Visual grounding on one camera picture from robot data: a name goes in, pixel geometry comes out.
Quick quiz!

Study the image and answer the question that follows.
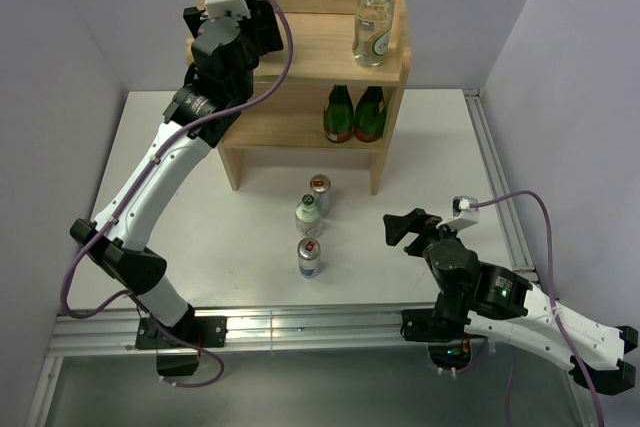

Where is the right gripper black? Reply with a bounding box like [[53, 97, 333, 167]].
[[382, 207, 465, 258]]

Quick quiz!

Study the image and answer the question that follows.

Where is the silver can front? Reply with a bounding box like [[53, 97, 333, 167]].
[[297, 237, 321, 278]]

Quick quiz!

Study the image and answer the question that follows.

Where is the silver can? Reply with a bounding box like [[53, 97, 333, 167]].
[[297, 237, 321, 278], [310, 174, 332, 217]]

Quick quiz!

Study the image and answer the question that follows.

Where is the clear bottle green cap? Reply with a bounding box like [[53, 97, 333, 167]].
[[352, 0, 394, 67]]

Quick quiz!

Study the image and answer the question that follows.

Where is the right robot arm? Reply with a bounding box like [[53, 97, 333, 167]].
[[383, 208, 639, 396]]

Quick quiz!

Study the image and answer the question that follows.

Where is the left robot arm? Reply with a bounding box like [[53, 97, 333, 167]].
[[70, 0, 292, 346]]

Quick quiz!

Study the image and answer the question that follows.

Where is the wooden two-tier shelf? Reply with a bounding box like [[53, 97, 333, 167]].
[[218, 0, 412, 194]]

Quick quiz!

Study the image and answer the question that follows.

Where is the silver can rear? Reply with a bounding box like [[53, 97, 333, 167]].
[[310, 174, 332, 217]]

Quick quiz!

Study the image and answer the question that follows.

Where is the green glass bottle right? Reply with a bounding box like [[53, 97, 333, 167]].
[[354, 86, 386, 143]]

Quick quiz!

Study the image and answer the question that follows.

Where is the green glass bottle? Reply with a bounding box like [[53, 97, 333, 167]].
[[323, 85, 354, 143], [354, 86, 386, 143]]

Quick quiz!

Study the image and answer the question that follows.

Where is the green glass bottle left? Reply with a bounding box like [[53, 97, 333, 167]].
[[323, 85, 354, 143]]

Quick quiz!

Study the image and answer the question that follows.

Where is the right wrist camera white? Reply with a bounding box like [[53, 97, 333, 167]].
[[436, 196, 480, 233]]

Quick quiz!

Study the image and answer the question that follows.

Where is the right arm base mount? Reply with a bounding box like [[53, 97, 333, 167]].
[[400, 308, 490, 376]]

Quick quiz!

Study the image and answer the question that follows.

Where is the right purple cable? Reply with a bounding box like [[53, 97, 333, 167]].
[[469, 190, 606, 427]]

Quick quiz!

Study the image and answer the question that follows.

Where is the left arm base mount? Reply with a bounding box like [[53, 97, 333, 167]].
[[134, 316, 227, 380]]

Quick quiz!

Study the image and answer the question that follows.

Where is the aluminium rail frame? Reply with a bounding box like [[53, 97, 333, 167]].
[[26, 89, 533, 426]]

